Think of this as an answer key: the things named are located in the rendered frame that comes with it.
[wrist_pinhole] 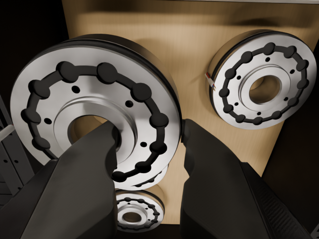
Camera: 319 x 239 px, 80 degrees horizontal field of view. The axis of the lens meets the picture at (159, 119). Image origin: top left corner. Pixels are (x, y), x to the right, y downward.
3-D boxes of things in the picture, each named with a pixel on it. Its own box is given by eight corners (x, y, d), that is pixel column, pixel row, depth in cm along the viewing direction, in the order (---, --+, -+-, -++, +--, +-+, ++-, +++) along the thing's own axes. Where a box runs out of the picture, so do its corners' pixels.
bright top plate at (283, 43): (228, 25, 17) (230, 26, 17) (335, 42, 18) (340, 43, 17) (201, 121, 22) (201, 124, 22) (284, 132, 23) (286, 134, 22)
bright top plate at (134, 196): (101, 187, 28) (100, 190, 28) (169, 195, 29) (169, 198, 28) (100, 225, 33) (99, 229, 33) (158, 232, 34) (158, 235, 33)
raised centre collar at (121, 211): (117, 203, 29) (116, 206, 29) (149, 206, 29) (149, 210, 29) (116, 221, 32) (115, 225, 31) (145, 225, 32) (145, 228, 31)
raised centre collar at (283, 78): (248, 60, 18) (250, 61, 18) (297, 67, 18) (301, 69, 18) (230, 106, 21) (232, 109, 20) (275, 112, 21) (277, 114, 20)
